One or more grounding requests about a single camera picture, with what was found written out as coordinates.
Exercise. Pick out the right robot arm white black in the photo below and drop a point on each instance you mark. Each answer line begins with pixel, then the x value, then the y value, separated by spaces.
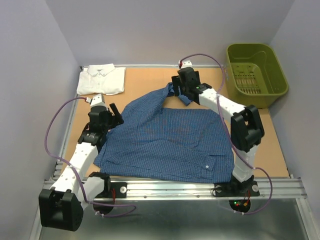
pixel 245 132

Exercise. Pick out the green plastic basket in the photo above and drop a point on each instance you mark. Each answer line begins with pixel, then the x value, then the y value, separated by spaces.
pixel 254 75

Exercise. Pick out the blue checkered long sleeve shirt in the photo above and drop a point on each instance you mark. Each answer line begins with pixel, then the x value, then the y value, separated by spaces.
pixel 184 145

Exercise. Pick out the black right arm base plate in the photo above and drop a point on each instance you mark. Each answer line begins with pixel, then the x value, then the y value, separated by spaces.
pixel 236 189

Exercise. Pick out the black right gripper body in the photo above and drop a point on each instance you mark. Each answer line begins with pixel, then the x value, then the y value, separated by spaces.
pixel 176 82

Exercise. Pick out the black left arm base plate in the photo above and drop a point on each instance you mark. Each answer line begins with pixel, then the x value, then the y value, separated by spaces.
pixel 114 190

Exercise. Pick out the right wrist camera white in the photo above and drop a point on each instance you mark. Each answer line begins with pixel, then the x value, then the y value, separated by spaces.
pixel 184 63

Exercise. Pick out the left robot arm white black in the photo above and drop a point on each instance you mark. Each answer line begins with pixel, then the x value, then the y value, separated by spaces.
pixel 62 206

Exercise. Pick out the aluminium mounting rail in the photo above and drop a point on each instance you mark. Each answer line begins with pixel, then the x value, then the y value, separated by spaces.
pixel 142 189

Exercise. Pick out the folded white shirt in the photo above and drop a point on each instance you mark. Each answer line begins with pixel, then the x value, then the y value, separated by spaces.
pixel 101 79

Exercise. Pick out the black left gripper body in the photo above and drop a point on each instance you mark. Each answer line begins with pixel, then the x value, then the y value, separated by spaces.
pixel 111 122

